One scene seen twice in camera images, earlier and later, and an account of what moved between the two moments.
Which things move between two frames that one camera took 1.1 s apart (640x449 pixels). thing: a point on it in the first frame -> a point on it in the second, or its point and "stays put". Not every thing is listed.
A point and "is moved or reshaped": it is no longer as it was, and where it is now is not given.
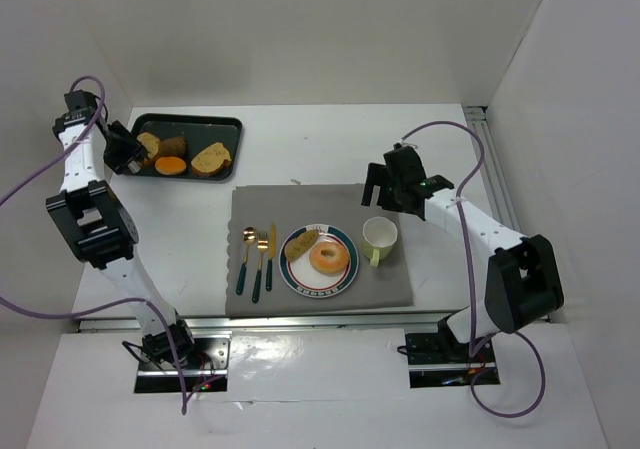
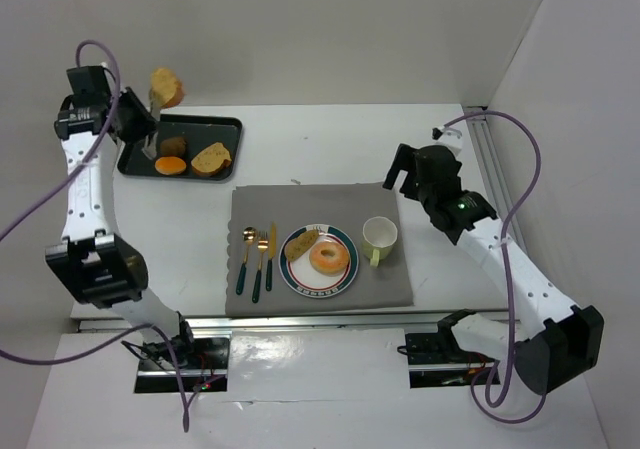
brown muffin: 300,243 stays put
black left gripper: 126,150 -> 138,117
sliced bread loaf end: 150,142 is moved or reshaped
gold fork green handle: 262,245 stays put
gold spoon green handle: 249,235 stays put
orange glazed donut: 329,258 stays put
